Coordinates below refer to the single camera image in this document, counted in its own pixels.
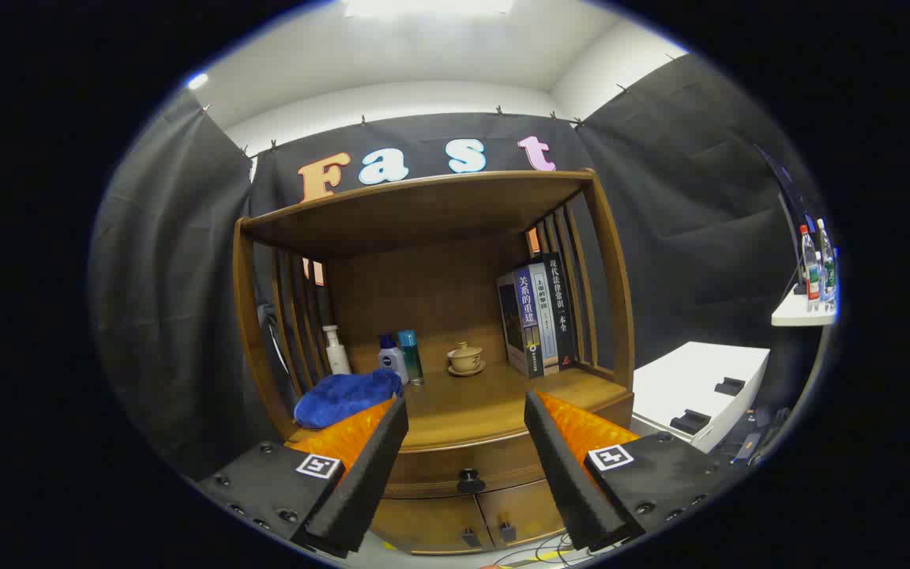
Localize white shelf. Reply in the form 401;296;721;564
771;292;839;327

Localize wooden cabinet door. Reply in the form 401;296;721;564
477;478;568;548
372;496;495;554

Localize clear teal bottle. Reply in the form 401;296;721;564
398;330;425;386

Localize blue towel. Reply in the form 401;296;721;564
294;369;404;430

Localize white bottle blue cap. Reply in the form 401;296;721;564
378;333;409;386

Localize white pump bottle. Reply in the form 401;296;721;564
322;325;352;376

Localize wooden drawer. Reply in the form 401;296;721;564
380;433;562;499

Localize beige lidded tea cup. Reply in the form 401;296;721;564
447;341;487;377

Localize wooden countertop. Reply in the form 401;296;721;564
288;364;634;453

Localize wooden cabinet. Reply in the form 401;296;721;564
232;168;636;556

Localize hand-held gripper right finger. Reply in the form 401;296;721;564
524;389;748;552

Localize black floor cables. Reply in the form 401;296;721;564
494;533;630;568

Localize white cabinet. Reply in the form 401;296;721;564
630;341;772;453

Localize thick blue spine book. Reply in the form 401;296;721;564
497;265;547;379

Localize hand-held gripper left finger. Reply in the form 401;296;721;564
198;395;410;558

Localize ceiling light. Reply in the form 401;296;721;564
343;0;516;18

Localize clear water bottle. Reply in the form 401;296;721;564
817;219;837;305

